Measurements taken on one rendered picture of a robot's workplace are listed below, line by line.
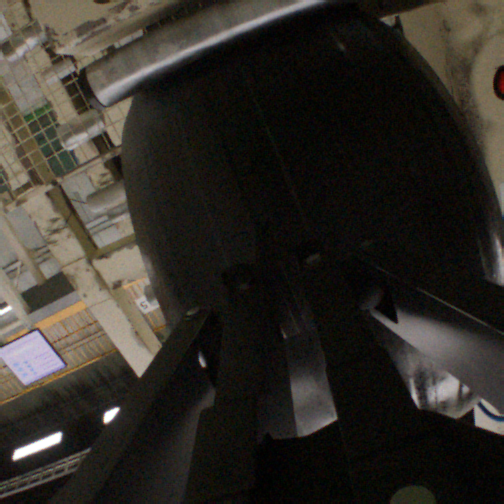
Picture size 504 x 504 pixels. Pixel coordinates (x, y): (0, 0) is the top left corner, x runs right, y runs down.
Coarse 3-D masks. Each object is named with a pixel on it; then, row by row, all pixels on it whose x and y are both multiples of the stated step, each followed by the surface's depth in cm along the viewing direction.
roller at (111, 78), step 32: (224, 0) 31; (256, 0) 30; (288, 0) 30; (320, 0) 31; (352, 0) 31; (160, 32) 31; (192, 32) 31; (224, 32) 31; (256, 32) 32; (96, 64) 32; (128, 64) 32; (160, 64) 32; (192, 64) 33; (96, 96) 33; (128, 96) 35
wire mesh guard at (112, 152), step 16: (16, 0) 68; (16, 16) 69; (16, 32) 70; (0, 48) 71; (16, 48) 72; (16, 80) 75; (32, 112) 78; (0, 128) 79; (64, 144) 81; (32, 160) 82; (96, 160) 83; (16, 176) 84; (64, 176) 84; (32, 192) 85; (0, 208) 86
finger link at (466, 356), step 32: (352, 256) 13; (384, 256) 11; (416, 256) 11; (416, 288) 9; (448, 288) 9; (480, 288) 8; (384, 320) 12; (416, 320) 10; (448, 320) 8; (480, 320) 7; (448, 352) 9; (480, 352) 7; (480, 384) 8
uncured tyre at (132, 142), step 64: (256, 64) 32; (320, 64) 30; (384, 64) 29; (128, 128) 37; (192, 128) 31; (256, 128) 29; (320, 128) 28; (384, 128) 27; (448, 128) 28; (128, 192) 35; (192, 192) 29; (256, 192) 28; (320, 192) 28; (384, 192) 27; (448, 192) 27; (192, 256) 29; (448, 256) 27; (320, 384) 30; (448, 384) 32
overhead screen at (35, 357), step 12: (24, 336) 380; (36, 336) 383; (0, 348) 379; (12, 348) 382; (24, 348) 385; (36, 348) 388; (48, 348) 391; (12, 360) 387; (24, 360) 390; (36, 360) 393; (48, 360) 396; (60, 360) 399; (24, 372) 395; (36, 372) 398; (48, 372) 401; (24, 384) 400
